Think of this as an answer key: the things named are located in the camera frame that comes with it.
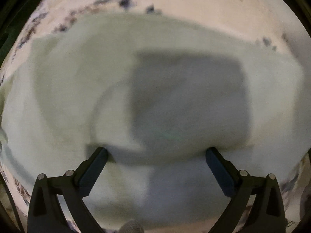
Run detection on pale green white pants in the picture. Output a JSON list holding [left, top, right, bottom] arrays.
[[1, 13, 310, 229]]

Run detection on floral patterned bed sheet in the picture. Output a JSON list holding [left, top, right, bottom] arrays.
[[1, 0, 310, 232]]

